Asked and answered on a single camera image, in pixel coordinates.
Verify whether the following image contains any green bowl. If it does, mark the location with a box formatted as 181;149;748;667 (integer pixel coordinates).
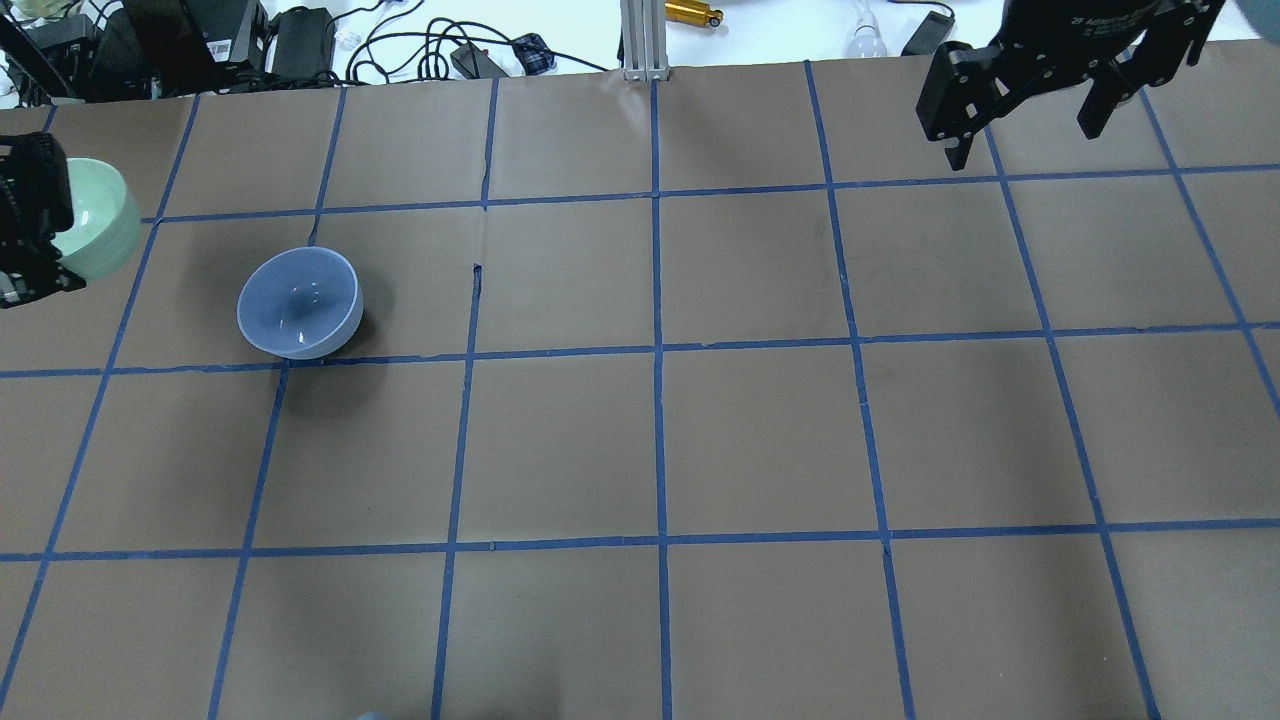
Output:
52;158;141;284

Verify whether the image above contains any aluminium frame post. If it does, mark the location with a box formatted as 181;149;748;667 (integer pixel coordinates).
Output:
620;0;671;82

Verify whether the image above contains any white light bulb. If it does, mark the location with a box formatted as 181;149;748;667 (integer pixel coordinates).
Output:
845;1;888;59

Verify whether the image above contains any black power adapter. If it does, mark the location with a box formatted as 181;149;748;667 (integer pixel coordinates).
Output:
269;6;337;79

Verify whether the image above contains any blue bowl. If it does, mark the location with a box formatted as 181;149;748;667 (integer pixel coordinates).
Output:
236;246;365;361

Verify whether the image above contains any yellow cylindrical tool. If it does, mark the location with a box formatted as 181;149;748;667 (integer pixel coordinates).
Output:
664;0;724;28

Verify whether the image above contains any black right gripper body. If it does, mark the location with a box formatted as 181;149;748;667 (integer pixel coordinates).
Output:
915;1;1225;143

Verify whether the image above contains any brown paper table cover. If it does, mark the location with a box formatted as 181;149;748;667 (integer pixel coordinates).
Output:
3;41;1279;719

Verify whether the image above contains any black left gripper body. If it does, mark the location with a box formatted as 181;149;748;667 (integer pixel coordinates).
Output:
1;132;87;309

